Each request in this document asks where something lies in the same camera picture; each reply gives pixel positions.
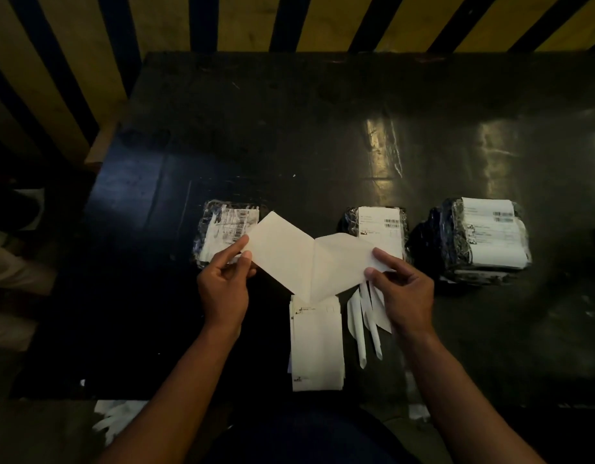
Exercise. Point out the black wrapped parcel, white label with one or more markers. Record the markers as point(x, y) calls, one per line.
point(486, 210)
point(495, 246)

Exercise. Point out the person's left hand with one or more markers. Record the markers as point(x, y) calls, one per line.
point(222, 294)

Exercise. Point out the stack of white label sheets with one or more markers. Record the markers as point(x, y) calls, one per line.
point(317, 345)

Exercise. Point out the person's right forearm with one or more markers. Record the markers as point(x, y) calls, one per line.
point(462, 401)

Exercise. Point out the person's right hand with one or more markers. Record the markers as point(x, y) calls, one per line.
point(408, 299)

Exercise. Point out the white paper scraps pile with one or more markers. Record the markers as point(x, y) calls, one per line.
point(116, 418)

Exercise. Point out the person's left thumb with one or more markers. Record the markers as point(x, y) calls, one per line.
point(243, 263)

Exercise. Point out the white paper scrap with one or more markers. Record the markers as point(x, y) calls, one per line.
point(417, 398)

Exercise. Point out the white backing paper strip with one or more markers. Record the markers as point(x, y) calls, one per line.
point(358, 328)
point(382, 311)
point(373, 333)

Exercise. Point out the white sack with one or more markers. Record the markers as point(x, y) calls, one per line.
point(14, 265)
point(9, 328)

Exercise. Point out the person's left forearm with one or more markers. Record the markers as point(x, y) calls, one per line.
point(181, 396)

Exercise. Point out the small black wrapped parcel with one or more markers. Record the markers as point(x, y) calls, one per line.
point(382, 227)

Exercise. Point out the person's right thumb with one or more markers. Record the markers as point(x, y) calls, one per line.
point(377, 276)

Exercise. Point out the white label sheet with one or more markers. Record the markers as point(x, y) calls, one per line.
point(297, 258)

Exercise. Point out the person's dark blue clothing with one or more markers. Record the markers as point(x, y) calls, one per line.
point(307, 437)

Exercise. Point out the black wrapped parcel, crumpled label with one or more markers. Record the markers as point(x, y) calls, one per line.
point(220, 231)

